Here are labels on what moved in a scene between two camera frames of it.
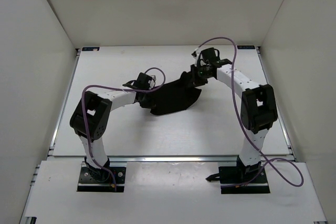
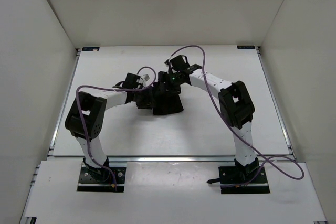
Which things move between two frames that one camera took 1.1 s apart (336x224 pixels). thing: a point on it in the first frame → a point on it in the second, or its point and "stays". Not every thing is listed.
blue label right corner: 246,47 stays
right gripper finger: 198,82 → 159,90
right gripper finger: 194,73 → 163,79
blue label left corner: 90,49 stays
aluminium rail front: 166,159 stays
